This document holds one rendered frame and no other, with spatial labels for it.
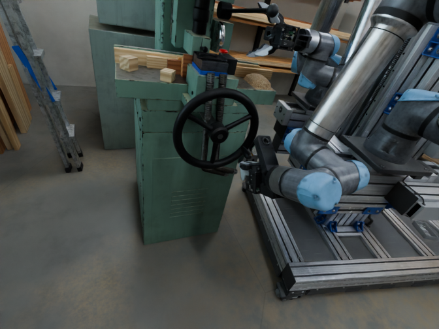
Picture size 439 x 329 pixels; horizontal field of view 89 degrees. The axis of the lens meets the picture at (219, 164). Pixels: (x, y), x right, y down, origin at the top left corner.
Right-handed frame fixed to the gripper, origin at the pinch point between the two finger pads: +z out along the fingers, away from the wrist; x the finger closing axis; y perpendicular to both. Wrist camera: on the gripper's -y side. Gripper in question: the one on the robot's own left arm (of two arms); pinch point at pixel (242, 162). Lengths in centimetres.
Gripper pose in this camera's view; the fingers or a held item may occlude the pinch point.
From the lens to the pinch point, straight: 76.0
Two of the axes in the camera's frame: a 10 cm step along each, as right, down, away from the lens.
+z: -3.8, -1.3, 9.1
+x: 9.2, -0.6, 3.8
